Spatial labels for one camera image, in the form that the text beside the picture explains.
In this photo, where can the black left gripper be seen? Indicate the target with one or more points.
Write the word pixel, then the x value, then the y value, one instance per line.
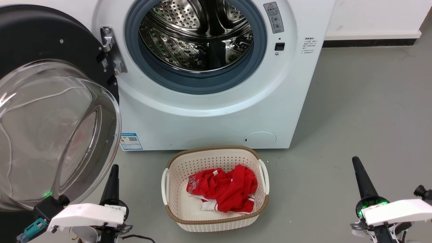
pixel 101 234

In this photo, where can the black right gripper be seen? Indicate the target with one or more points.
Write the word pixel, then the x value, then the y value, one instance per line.
pixel 362 204

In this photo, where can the black round glass washer door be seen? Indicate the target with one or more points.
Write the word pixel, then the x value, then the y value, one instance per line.
pixel 40 37

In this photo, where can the white front-load washing machine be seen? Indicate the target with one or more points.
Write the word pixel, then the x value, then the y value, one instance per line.
pixel 202 118

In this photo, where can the metal door hinge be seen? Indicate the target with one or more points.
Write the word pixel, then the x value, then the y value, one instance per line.
pixel 113 50

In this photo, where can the blue energy label sticker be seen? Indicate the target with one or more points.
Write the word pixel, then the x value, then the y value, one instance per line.
pixel 131 141

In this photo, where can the black right wrist plug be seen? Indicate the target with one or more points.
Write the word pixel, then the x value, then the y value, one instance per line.
pixel 422 192

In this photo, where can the beige plastic laundry basket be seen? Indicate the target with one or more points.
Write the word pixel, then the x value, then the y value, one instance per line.
pixel 212 156

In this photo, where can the round white filter cover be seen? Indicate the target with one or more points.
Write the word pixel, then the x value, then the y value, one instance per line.
pixel 260 139

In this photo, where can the red sports jersey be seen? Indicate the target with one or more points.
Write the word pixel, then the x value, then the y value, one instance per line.
pixel 231 190

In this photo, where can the grey warning sticker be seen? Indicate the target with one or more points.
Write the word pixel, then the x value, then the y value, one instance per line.
pixel 274 17

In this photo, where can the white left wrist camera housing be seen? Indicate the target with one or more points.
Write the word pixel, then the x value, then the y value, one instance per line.
pixel 87 216

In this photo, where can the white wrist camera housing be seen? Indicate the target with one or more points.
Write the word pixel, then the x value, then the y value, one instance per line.
pixel 398 211
pixel 87 216

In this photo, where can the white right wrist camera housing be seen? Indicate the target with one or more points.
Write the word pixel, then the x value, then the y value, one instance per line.
pixel 398 211

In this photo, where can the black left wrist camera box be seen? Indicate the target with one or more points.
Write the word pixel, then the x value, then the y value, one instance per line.
pixel 49 208

